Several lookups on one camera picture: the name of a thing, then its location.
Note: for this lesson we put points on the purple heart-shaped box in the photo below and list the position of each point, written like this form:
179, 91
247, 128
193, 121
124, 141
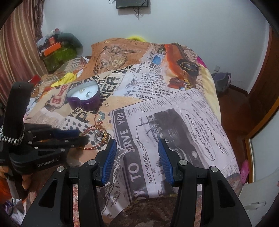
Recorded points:
87, 102

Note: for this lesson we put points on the yellow bedsheet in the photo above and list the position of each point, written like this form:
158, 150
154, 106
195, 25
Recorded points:
210, 85

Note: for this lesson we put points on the orange box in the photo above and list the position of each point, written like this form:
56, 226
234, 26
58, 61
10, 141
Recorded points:
51, 49

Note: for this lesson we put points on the yellow cloth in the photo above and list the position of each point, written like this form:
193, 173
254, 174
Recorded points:
65, 78

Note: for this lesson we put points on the brown wooden door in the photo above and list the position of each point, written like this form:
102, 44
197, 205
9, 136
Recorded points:
264, 91

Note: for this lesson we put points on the green box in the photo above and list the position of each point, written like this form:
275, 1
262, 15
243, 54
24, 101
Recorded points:
57, 57

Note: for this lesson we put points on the red object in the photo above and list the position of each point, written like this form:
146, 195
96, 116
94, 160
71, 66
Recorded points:
36, 79

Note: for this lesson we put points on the pink cloth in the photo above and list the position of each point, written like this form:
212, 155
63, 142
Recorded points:
200, 60

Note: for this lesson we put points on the striped brown curtain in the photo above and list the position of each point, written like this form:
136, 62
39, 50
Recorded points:
17, 43

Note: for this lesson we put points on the white wall socket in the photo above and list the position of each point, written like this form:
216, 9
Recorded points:
216, 68

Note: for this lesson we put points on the newspaper print blanket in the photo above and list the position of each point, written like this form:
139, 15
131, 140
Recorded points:
152, 87

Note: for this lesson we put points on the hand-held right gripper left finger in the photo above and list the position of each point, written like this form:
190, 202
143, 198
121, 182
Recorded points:
109, 162

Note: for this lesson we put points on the wood framed mirror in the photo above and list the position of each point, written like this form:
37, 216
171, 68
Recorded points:
262, 157

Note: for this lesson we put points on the person's left hand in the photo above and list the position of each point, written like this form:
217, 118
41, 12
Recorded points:
26, 182

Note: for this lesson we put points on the black wall monitor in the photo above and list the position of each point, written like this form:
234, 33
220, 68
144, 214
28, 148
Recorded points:
131, 3

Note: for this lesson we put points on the purple bag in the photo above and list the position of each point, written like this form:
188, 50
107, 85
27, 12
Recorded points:
221, 81

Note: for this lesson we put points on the brown patterned bedspread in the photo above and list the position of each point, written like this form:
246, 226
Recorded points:
141, 211

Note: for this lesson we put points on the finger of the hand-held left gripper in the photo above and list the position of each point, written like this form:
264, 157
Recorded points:
81, 140
65, 133

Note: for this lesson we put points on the pink plastic item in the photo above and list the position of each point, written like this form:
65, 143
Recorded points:
245, 170

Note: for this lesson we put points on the yellow round object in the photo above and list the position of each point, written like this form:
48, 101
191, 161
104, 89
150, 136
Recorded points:
136, 37

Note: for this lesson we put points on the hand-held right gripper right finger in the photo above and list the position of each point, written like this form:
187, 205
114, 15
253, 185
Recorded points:
165, 162

